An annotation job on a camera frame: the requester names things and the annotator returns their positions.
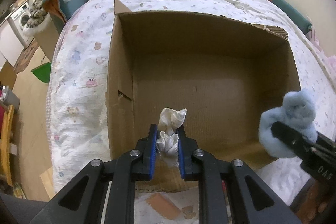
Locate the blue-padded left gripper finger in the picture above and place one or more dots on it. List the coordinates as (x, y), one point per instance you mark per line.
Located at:
(103, 191)
(229, 192)

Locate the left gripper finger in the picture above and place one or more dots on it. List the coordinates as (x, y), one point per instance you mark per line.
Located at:
(293, 139)
(326, 143)

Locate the light blue plush toy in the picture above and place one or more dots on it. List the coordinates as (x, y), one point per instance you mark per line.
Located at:
(298, 112)

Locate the orange tan sock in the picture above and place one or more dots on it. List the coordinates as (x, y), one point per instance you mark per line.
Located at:
(163, 206)

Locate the cream ruffled scrunchie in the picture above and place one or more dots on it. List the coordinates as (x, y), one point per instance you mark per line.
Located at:
(168, 141)

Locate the person's right hand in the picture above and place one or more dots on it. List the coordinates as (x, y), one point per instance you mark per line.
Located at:
(314, 203)

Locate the pink blanket edge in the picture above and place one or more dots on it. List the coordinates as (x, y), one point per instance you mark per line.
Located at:
(329, 61)

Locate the open cardboard box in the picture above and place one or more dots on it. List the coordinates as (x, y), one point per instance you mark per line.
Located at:
(225, 72)

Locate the grey trouser leg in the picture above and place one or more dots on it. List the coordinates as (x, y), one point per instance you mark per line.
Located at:
(17, 210)

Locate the green plastic bin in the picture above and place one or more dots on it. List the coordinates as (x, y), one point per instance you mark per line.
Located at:
(43, 72)

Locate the yellow red wooden rack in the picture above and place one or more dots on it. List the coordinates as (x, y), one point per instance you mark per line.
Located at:
(5, 145)

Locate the grey trash bin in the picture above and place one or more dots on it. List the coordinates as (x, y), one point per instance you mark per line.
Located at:
(9, 98)

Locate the patterned floor rug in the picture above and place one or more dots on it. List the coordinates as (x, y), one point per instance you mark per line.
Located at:
(25, 57)

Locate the flat cardboard sheet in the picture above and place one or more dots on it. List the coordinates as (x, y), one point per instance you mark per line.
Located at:
(8, 75)

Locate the beige laundry box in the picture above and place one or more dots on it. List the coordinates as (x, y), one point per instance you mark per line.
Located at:
(46, 36)

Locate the white kitchen cabinets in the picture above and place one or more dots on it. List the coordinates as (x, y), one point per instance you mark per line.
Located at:
(11, 47)

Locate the white washing machine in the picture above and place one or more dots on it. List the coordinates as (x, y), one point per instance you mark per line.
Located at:
(18, 20)

